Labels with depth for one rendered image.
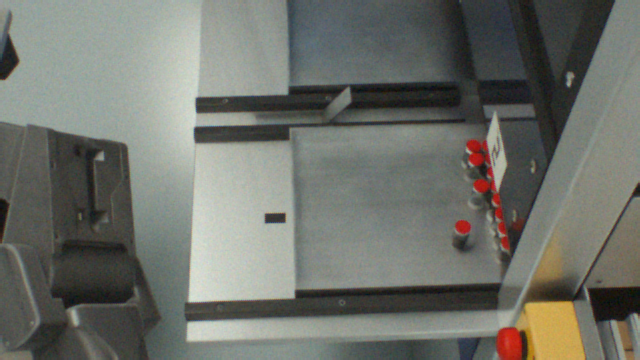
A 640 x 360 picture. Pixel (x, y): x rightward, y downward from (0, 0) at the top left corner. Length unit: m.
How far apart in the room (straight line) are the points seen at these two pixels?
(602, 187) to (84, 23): 2.12
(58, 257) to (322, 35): 0.88
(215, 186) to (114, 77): 1.39
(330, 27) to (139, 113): 1.15
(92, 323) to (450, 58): 0.92
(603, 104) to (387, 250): 0.49
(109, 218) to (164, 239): 1.60
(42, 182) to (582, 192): 0.49
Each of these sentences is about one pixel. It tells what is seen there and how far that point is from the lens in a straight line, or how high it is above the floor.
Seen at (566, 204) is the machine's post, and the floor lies 1.20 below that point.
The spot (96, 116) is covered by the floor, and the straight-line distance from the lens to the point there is 2.49.
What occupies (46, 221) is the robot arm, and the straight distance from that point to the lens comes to 0.59.
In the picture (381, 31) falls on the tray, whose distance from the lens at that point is 1.41.
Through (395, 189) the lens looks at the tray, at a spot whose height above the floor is 0.88.
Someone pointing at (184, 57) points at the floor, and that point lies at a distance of 2.59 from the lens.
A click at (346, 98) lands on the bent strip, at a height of 0.93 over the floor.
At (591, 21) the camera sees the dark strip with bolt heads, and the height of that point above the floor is 1.35.
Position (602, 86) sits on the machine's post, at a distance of 0.75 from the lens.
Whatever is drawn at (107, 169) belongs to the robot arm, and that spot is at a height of 1.38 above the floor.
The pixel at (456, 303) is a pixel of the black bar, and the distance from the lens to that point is 1.11.
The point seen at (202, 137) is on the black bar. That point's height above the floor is 0.89.
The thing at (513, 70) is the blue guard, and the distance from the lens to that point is 1.02.
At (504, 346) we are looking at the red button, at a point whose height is 1.01.
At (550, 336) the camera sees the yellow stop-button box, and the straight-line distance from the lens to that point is 0.97.
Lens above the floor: 1.88
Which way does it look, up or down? 55 degrees down
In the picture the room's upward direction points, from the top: 1 degrees clockwise
